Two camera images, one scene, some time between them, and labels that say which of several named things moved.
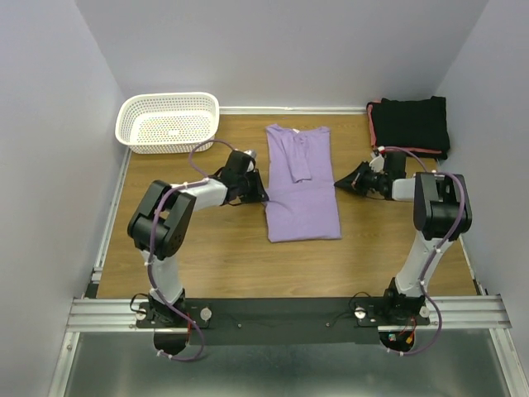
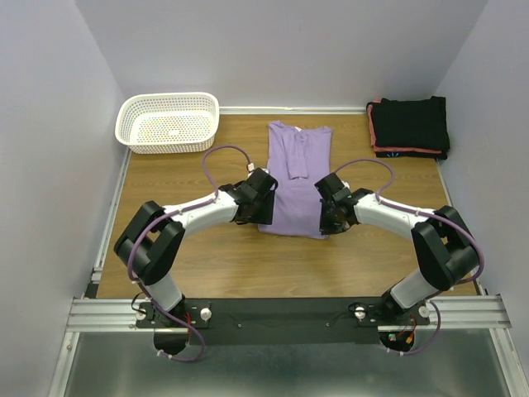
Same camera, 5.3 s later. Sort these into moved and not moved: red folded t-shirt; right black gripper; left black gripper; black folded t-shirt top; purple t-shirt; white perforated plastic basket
Moved: left black gripper; right black gripper
Not moved: purple t-shirt; red folded t-shirt; white perforated plastic basket; black folded t-shirt top
